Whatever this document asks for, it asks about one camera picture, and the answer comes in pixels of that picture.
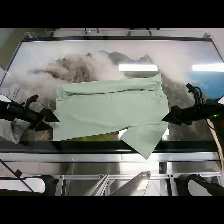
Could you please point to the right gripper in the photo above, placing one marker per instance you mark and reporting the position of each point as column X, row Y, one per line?
column 186, row 116

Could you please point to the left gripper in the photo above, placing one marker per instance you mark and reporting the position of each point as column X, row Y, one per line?
column 31, row 115

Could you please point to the pale green T-shirt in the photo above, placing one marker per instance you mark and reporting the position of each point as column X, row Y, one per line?
column 110, row 111

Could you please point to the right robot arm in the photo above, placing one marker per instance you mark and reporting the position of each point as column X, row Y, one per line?
column 210, row 108

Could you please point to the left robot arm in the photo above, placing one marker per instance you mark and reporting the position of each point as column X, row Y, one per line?
column 10, row 110

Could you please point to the grey garment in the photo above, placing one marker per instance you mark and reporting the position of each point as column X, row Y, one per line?
column 13, row 130

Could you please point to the silver frame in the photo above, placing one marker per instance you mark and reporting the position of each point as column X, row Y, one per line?
column 100, row 166

